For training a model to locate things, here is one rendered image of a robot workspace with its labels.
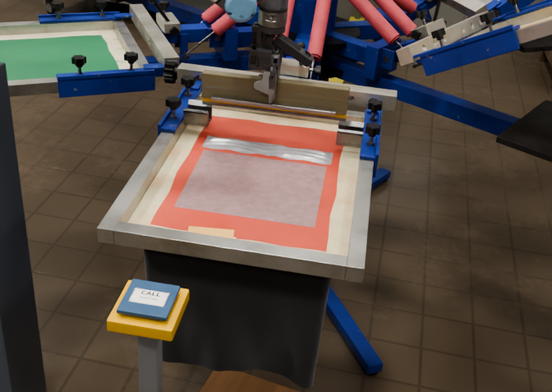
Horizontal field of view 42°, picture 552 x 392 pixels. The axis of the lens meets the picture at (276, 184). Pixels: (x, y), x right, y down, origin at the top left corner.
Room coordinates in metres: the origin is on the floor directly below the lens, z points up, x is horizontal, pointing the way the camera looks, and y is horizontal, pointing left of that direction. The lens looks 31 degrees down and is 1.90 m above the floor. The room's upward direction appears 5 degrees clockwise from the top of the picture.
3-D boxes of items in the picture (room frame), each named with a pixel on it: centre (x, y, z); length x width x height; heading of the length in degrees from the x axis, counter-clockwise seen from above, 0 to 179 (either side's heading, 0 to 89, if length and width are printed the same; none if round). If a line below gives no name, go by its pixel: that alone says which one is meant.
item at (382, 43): (2.69, -0.07, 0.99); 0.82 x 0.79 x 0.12; 174
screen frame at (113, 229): (1.64, 0.05, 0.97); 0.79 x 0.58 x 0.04; 174
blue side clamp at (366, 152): (1.85, -0.26, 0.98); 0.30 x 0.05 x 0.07; 174
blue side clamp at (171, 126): (1.91, 0.29, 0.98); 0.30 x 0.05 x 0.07; 174
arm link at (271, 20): (1.84, 0.05, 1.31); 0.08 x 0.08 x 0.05
